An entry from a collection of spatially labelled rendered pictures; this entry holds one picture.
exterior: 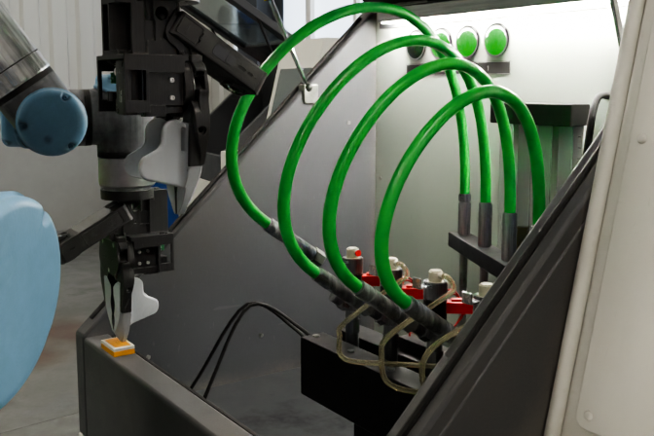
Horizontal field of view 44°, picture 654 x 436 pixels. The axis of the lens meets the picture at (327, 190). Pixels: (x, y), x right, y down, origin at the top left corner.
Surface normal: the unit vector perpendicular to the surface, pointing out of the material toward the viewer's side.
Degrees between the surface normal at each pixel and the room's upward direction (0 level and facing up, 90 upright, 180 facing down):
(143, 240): 90
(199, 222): 90
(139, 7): 90
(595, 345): 76
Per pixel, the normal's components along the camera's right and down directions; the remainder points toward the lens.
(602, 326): -0.80, -0.17
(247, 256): 0.57, 0.11
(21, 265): 0.98, 0.15
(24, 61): 0.65, -0.15
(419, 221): -0.82, 0.07
